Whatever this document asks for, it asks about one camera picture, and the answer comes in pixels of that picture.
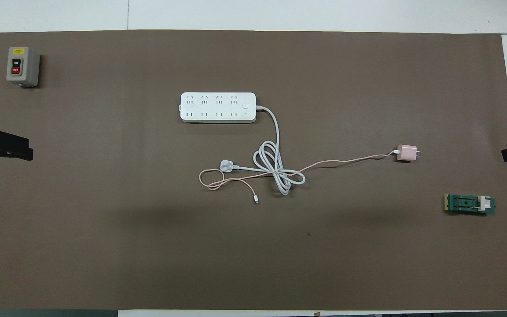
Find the pink usb charger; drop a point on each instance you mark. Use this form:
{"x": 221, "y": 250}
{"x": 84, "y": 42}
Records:
{"x": 406, "y": 153}

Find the white power strip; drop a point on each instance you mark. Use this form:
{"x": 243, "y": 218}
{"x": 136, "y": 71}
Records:
{"x": 218, "y": 107}

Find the brown table mat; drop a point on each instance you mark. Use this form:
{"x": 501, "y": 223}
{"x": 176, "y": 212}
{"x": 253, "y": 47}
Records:
{"x": 253, "y": 255}

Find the green knife switch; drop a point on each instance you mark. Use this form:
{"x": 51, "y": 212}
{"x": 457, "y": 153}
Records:
{"x": 469, "y": 204}

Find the grey on-off switch box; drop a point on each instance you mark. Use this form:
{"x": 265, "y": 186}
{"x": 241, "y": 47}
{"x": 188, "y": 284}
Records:
{"x": 22, "y": 66}

